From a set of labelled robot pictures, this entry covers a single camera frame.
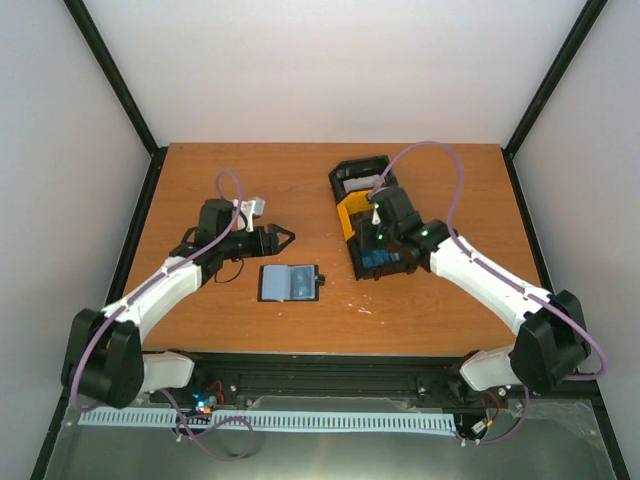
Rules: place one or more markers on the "blue cards stack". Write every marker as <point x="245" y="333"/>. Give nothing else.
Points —
<point x="378" y="258"/>

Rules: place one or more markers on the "black frame post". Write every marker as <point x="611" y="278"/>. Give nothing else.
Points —
<point x="571" y="45"/>
<point x="93" y="38"/>

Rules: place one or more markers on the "white cards stack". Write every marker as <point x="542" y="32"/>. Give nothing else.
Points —
<point x="369" y="182"/>

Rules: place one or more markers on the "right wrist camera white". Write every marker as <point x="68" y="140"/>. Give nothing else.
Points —
<point x="376" y="218"/>

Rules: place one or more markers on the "blue VIP card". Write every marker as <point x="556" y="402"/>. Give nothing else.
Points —
<point x="302" y="283"/>

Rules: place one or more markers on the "black bin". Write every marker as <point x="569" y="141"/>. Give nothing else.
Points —
<point x="361" y="273"/>
<point x="355" y="168"/>

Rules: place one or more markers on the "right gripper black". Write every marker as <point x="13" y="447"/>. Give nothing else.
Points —
<point x="366" y="242"/>

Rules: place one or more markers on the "light blue cable duct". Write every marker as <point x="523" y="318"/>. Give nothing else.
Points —
<point x="278" y="421"/>

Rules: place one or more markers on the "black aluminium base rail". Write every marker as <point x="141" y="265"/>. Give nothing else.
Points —
<point x="432" y="382"/>

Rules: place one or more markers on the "black leather card holder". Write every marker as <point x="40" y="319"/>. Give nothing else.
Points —
<point x="289" y="283"/>

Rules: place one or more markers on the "yellow bin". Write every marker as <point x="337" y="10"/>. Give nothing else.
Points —
<point x="355" y="202"/>

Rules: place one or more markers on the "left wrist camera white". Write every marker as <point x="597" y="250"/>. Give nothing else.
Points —
<point x="250" y="209"/>

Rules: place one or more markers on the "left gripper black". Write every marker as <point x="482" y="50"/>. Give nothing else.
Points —
<point x="271" y="247"/>

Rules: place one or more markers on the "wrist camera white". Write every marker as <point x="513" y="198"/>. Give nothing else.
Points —
<point x="376" y="218"/>
<point x="250" y="209"/>

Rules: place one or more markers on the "green led circuit board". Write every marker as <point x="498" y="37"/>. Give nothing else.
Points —
<point x="206" y="403"/>

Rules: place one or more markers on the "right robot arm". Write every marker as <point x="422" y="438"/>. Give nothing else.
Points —
<point x="549" y="328"/>

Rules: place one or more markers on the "left black frame post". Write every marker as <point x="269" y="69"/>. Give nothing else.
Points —
<point x="93" y="38"/>

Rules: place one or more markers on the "right black frame post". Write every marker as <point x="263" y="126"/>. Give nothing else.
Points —
<point x="571" y="45"/>

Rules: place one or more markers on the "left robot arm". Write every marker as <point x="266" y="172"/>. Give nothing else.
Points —
<point x="105" y="361"/>

